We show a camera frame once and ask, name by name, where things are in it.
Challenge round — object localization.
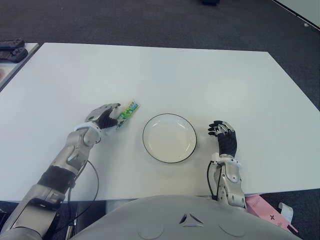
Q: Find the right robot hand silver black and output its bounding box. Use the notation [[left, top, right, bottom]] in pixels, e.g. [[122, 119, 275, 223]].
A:
[[207, 120, 238, 157]]

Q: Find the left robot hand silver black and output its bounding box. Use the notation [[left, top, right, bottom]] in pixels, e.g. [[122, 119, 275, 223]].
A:
[[84, 102, 126, 132]]

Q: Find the green candy pack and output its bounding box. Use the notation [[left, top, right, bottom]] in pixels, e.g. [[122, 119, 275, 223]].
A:
[[116, 99, 141, 131]]

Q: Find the white plate with black rim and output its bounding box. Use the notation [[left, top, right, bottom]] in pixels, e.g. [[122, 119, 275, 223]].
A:
[[142, 113, 198, 165]]

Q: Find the pink cardboard box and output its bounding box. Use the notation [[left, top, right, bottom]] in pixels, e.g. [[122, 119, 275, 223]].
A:
[[246, 194, 298, 233]]

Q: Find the grey robot torso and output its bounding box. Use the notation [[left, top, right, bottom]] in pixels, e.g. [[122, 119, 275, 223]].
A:
[[71, 194, 303, 240]]

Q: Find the white paper strip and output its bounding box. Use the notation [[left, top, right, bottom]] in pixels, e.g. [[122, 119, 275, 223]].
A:
[[277, 202, 294, 223]]

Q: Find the white side table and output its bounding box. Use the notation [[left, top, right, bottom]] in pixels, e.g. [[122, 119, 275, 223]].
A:
[[0, 42, 41, 92]]

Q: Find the black game controller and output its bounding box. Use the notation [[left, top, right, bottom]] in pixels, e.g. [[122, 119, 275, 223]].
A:
[[0, 47, 29, 63], [0, 37, 25, 49]]

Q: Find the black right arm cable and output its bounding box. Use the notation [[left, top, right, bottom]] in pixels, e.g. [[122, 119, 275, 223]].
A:
[[206, 161, 223, 200]]

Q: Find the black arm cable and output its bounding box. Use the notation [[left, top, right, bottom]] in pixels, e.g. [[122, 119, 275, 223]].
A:
[[206, 161, 223, 200], [53, 159, 100, 236]]

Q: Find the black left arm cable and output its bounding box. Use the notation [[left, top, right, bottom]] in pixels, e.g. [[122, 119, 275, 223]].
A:
[[53, 159, 100, 236]]

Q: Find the white neighbouring table with cable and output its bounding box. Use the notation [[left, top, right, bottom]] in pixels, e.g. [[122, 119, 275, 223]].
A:
[[272, 0, 320, 31]]

